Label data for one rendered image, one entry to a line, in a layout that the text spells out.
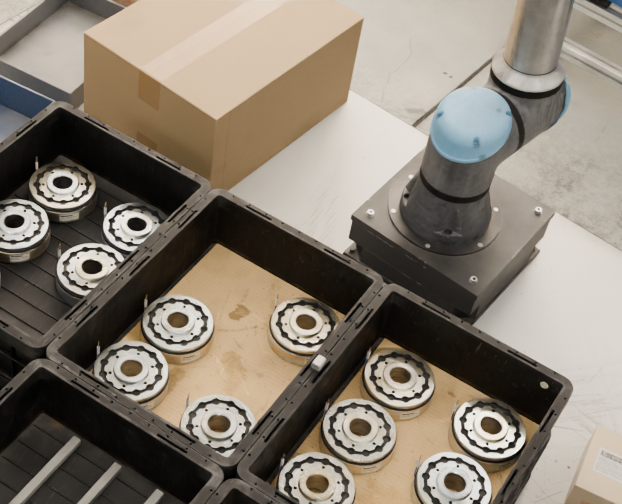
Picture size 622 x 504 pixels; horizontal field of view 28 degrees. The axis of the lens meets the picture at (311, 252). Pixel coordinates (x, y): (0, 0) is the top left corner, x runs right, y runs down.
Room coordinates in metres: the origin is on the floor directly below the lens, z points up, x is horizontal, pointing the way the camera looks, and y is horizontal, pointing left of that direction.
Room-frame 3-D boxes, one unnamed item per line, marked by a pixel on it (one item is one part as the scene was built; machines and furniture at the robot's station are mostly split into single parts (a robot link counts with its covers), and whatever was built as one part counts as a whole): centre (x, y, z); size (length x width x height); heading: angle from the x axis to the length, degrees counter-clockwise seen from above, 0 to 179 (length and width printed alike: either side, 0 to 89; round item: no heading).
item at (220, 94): (1.75, 0.22, 0.80); 0.40 x 0.30 x 0.20; 150
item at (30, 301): (1.21, 0.38, 0.87); 0.40 x 0.30 x 0.11; 156
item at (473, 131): (1.49, -0.21, 0.97); 0.13 x 0.12 x 0.14; 144
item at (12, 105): (1.55, 0.59, 0.74); 0.20 x 0.15 x 0.07; 161
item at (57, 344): (1.08, 0.10, 0.92); 0.40 x 0.30 x 0.02; 156
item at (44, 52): (1.82, 0.52, 0.73); 0.27 x 0.20 x 0.05; 160
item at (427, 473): (0.93, -0.24, 0.86); 0.10 x 0.10 x 0.01
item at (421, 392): (1.09, -0.16, 0.86); 0.10 x 0.10 x 0.01
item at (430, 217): (1.49, -0.20, 0.85); 0.15 x 0.15 x 0.10
